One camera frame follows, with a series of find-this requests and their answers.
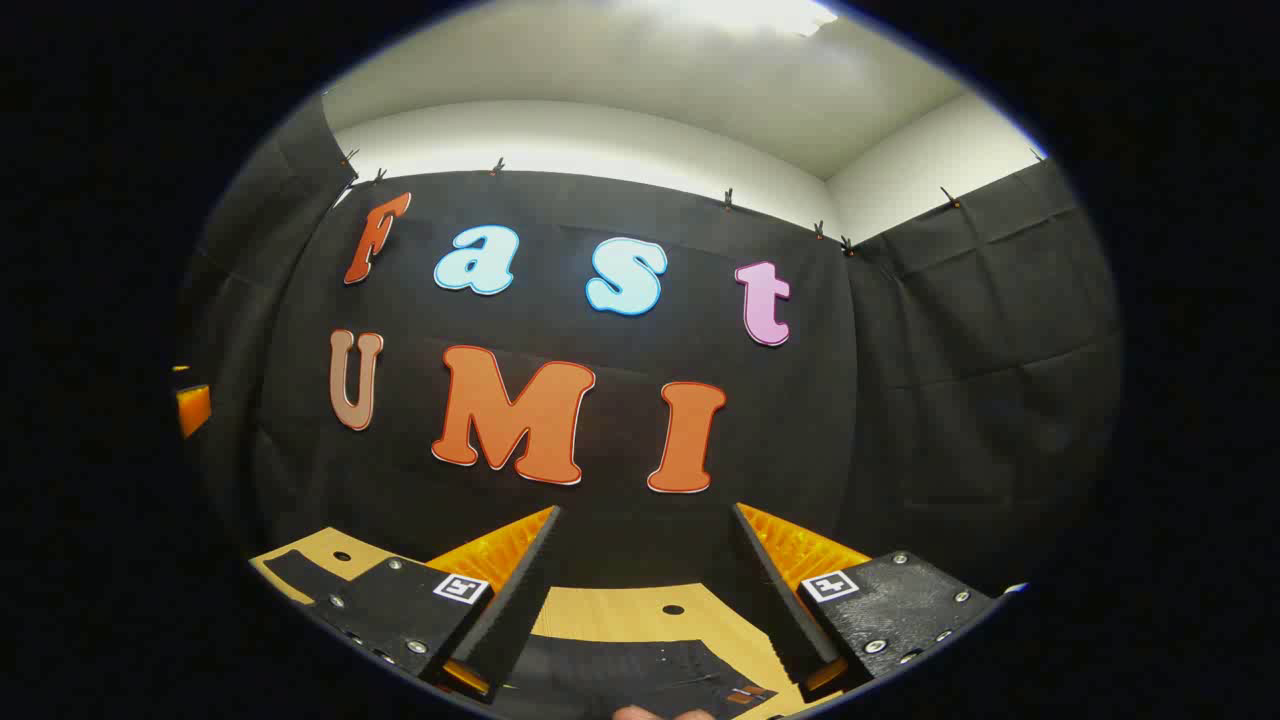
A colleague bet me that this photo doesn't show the row of black cloth clips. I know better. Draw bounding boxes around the row of black cloth clips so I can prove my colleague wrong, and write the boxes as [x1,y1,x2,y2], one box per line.
[338,148,1046,257]

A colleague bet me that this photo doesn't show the black jeans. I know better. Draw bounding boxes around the black jeans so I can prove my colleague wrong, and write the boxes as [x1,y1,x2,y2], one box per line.
[262,548,781,720]

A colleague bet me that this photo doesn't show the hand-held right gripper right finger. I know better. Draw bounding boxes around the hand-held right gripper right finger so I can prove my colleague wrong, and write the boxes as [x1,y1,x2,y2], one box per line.
[730,502,1004,703]

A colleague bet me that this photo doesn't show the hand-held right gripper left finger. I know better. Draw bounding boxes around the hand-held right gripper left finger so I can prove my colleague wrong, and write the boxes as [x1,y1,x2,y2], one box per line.
[305,505,563,701]

